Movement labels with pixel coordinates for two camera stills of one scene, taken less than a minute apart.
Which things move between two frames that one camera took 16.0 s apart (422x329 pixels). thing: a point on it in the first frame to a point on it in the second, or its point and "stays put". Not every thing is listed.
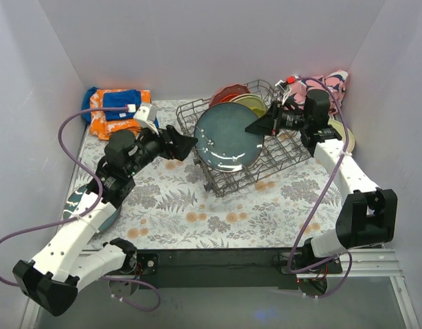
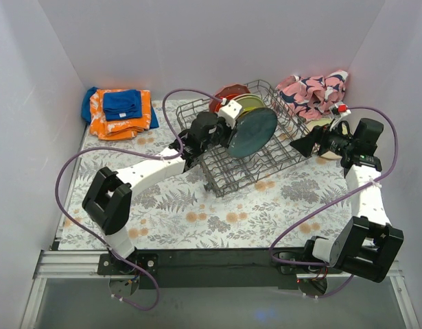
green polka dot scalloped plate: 256,105 to 250,108
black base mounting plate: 204,267 stays put
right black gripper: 275,118 to 322,140
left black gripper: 167,140 to 225,129
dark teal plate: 73,201 to 254,128
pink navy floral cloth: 334,82 stays put
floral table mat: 169,208 stays put
